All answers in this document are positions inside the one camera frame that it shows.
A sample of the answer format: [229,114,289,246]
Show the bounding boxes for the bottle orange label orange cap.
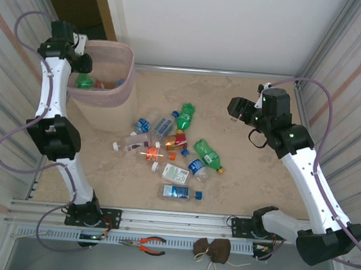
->
[135,146,177,165]

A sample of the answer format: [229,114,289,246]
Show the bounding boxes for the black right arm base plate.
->
[229,217,289,243]

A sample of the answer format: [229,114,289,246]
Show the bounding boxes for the orange handled pliers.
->
[117,233,168,256]

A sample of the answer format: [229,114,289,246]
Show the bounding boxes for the pink mesh waste bin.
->
[62,37,145,135]

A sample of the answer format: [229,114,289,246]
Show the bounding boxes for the large brown cloth pouch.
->
[205,237,232,266]

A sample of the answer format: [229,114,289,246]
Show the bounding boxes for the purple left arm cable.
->
[0,8,111,255]

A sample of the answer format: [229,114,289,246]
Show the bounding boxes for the small brown cloth pouch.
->
[192,237,213,259]

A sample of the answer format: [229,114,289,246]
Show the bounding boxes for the ribbed clear bottle blue cap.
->
[151,108,181,141]

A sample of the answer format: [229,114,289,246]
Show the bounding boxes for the clear bottle purple label white cap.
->
[112,130,154,155]

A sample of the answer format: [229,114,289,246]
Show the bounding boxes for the bottle red orange label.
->
[153,131,190,154]

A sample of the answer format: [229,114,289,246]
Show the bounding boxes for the slotted white cable duct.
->
[16,223,262,259]

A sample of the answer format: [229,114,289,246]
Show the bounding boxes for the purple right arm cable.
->
[255,75,361,270]

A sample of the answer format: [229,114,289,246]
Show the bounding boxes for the clear bottle blue label white cap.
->
[129,105,157,139]

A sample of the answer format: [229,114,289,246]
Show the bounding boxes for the green plastic bottle yellow cap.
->
[175,101,198,136]
[74,72,95,90]

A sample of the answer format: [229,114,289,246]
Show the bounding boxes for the clear bottle dark blue label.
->
[178,149,213,184]

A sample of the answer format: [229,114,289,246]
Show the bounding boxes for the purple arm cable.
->
[255,75,361,270]
[0,8,111,255]

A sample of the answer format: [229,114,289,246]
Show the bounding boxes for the aluminium table edge rail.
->
[135,62,297,85]

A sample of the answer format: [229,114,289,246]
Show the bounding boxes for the wooden door frame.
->
[83,0,121,42]

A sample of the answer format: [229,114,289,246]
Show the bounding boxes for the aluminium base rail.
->
[7,197,350,253]

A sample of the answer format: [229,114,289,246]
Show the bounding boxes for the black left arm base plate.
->
[64,204,123,231]

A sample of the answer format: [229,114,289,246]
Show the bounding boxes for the aluminium side rail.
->
[25,156,48,202]

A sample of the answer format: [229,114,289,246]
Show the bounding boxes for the small circuit board green light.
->
[78,232,108,242]

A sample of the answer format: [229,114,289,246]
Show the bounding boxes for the green bottle white barcode label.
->
[190,138,228,176]

